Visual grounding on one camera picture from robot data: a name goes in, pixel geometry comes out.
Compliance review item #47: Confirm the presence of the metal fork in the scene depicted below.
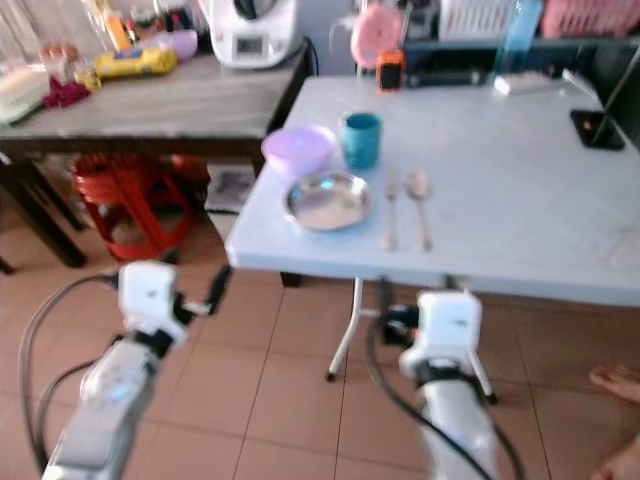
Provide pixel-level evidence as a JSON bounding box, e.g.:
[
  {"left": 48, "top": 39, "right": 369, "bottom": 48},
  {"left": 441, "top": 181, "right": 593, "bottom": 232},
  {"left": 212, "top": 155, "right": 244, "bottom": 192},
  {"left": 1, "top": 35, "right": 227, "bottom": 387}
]
[{"left": 382, "top": 174, "right": 402, "bottom": 253}]

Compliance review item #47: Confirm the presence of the white storage box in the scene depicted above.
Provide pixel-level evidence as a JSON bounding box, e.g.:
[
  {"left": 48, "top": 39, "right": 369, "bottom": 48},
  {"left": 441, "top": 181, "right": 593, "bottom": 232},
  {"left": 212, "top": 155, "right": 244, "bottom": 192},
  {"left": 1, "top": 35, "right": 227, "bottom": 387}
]
[{"left": 203, "top": 163, "right": 261, "bottom": 241}]

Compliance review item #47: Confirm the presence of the round metal plate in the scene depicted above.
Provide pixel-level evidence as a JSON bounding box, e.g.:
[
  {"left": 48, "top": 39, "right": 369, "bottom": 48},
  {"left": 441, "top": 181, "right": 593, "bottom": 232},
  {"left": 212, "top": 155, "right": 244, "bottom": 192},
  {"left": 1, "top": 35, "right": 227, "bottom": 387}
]
[{"left": 283, "top": 170, "right": 374, "bottom": 233}]

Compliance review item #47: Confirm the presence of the red plastic stool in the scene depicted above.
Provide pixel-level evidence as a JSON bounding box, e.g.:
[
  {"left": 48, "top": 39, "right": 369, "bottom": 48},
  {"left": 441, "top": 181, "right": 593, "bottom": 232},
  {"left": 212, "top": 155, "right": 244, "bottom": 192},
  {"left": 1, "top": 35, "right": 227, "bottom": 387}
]
[{"left": 71, "top": 154, "right": 193, "bottom": 265}]

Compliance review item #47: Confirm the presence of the metal spoon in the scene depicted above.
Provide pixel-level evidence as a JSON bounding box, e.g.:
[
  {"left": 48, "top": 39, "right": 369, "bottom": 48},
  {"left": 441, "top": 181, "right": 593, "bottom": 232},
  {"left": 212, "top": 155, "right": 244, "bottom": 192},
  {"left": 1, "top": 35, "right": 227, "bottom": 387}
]
[{"left": 404, "top": 168, "right": 435, "bottom": 253}]

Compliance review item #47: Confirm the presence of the white folding table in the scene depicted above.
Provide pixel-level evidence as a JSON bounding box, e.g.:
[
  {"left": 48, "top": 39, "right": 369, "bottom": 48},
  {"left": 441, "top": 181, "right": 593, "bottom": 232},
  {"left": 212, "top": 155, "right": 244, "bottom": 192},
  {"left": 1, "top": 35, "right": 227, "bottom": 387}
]
[{"left": 224, "top": 74, "right": 640, "bottom": 406}]

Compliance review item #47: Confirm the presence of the teal plastic cup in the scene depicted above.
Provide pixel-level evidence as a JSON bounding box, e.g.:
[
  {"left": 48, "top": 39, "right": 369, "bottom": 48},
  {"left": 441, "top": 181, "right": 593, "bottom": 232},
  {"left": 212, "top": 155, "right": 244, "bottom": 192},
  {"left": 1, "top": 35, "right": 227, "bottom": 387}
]
[{"left": 340, "top": 111, "right": 384, "bottom": 171}]

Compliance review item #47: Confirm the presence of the purple lidded plastic bowl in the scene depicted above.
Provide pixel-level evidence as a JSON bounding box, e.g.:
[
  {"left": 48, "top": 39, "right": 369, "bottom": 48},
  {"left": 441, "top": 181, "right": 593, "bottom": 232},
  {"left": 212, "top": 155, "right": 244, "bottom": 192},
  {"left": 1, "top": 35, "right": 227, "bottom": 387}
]
[{"left": 261, "top": 124, "right": 337, "bottom": 181}]

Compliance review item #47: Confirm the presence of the dark wooden marble-top table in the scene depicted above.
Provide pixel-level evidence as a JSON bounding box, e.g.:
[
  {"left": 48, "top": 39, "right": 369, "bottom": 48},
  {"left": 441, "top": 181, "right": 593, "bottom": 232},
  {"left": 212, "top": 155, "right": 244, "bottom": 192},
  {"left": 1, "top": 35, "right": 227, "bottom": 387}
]
[{"left": 0, "top": 42, "right": 313, "bottom": 273}]

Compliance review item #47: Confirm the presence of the person's bare foot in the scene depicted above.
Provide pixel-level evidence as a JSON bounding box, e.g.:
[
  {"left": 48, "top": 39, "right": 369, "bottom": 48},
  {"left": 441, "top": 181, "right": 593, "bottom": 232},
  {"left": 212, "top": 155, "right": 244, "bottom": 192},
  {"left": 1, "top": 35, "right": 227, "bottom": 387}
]
[
  {"left": 594, "top": 434, "right": 640, "bottom": 480},
  {"left": 589, "top": 364, "right": 640, "bottom": 407}
]

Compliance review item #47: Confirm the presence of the orange and black device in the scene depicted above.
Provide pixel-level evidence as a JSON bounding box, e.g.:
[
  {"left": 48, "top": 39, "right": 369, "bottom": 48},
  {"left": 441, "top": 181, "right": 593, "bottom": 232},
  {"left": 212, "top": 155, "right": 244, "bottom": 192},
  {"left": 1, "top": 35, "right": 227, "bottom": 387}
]
[{"left": 376, "top": 49, "right": 407, "bottom": 94}]

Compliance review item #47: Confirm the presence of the yellow packet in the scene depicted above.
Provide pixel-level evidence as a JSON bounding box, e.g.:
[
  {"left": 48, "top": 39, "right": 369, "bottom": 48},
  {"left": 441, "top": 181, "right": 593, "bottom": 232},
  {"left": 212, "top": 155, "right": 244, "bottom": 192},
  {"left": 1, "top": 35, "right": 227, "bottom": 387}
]
[{"left": 95, "top": 46, "right": 178, "bottom": 81}]

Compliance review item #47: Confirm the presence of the magenta cloth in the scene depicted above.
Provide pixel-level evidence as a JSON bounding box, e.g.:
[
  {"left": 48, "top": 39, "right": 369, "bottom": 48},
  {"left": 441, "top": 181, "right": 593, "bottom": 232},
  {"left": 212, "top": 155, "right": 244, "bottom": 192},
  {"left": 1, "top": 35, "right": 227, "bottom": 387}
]
[{"left": 43, "top": 78, "right": 93, "bottom": 110}]

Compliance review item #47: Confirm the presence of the light purple bowl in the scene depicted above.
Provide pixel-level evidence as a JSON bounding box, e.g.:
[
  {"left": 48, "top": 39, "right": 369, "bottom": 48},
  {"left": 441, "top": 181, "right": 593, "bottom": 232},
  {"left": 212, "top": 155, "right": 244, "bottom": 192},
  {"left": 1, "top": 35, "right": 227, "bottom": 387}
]
[{"left": 154, "top": 29, "right": 200, "bottom": 62}]

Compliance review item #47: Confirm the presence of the dark low cabinet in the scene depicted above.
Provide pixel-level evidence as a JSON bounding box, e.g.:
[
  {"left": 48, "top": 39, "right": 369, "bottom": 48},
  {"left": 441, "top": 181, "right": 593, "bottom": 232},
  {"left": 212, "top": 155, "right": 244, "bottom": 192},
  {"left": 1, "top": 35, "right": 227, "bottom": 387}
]
[{"left": 404, "top": 36, "right": 640, "bottom": 101}]

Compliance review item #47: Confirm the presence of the white kitchen appliance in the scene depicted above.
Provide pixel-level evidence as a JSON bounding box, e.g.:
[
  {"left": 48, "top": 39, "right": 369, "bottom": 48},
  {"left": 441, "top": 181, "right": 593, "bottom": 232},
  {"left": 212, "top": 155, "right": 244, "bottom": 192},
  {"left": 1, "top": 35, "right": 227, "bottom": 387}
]
[{"left": 205, "top": 0, "right": 307, "bottom": 70}]

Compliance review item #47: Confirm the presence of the pink round fan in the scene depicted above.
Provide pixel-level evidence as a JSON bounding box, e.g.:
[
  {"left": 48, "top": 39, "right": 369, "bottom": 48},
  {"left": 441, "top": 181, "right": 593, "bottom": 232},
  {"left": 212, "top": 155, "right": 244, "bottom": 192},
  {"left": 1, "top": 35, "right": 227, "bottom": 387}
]
[{"left": 350, "top": 3, "right": 408, "bottom": 70}]

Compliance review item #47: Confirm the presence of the cream plastic container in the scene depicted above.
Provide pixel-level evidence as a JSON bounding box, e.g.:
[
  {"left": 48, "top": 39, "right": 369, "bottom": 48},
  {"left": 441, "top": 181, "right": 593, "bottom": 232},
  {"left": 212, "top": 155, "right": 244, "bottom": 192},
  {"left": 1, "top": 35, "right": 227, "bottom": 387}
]
[{"left": 0, "top": 63, "right": 52, "bottom": 126}]

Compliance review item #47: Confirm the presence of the glass jar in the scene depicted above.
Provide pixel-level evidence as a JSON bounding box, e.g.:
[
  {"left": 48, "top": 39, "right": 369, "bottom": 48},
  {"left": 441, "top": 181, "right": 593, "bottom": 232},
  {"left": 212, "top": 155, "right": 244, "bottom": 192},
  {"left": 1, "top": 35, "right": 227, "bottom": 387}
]
[{"left": 40, "top": 43, "right": 83, "bottom": 85}]

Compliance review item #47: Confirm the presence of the orange bottle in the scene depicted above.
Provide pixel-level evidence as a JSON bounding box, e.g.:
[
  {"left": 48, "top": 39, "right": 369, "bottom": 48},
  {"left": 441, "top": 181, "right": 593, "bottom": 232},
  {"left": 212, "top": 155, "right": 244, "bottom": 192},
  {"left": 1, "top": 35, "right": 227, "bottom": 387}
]
[{"left": 105, "top": 10, "right": 133, "bottom": 53}]

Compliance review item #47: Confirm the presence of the white plastic basket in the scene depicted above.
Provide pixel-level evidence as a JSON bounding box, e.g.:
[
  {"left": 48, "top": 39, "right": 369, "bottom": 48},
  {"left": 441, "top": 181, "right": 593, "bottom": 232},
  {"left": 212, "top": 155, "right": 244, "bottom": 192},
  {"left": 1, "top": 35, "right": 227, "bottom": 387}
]
[{"left": 438, "top": 0, "right": 519, "bottom": 41}]

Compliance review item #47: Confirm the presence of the blue water bottle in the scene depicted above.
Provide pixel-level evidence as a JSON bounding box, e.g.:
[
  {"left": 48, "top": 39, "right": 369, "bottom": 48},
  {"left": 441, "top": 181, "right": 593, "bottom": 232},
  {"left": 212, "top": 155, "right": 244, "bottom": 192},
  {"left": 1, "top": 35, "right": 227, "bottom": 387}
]
[{"left": 494, "top": 0, "right": 545, "bottom": 81}]

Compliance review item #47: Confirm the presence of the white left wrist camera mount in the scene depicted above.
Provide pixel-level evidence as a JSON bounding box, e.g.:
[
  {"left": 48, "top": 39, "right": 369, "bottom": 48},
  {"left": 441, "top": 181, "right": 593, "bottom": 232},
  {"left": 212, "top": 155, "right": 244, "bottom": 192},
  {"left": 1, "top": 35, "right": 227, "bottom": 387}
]
[{"left": 117, "top": 260, "right": 180, "bottom": 337}]

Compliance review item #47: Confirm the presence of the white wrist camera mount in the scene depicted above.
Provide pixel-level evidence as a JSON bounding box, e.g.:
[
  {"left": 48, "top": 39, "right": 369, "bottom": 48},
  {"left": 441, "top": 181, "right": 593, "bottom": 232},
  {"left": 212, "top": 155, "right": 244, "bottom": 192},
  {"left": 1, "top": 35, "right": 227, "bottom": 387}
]
[
  {"left": 415, "top": 290, "right": 483, "bottom": 367},
  {"left": 117, "top": 260, "right": 180, "bottom": 337}
]

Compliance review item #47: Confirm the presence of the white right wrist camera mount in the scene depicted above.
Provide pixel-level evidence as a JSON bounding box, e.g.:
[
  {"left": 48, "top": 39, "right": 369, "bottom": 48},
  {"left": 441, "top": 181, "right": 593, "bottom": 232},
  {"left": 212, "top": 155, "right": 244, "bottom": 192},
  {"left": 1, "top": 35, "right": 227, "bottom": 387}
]
[{"left": 415, "top": 290, "right": 483, "bottom": 367}]

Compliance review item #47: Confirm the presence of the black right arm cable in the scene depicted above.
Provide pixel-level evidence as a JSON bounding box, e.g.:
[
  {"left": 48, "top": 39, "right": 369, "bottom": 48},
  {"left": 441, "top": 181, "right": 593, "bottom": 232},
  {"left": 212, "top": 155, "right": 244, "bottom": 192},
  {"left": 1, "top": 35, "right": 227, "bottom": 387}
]
[{"left": 364, "top": 320, "right": 526, "bottom": 480}]

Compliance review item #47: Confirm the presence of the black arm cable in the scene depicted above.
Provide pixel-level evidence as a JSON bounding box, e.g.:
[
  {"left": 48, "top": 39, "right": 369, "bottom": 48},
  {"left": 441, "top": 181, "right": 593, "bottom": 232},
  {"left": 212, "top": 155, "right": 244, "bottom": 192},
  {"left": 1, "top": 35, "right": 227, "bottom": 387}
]
[
  {"left": 364, "top": 320, "right": 526, "bottom": 480},
  {"left": 17, "top": 272, "right": 121, "bottom": 475}
]

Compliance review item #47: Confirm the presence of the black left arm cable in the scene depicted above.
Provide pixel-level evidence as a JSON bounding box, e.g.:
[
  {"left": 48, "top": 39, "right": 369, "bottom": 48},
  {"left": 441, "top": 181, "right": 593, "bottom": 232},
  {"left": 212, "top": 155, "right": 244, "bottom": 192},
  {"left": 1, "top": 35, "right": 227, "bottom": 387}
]
[{"left": 17, "top": 272, "right": 121, "bottom": 475}]

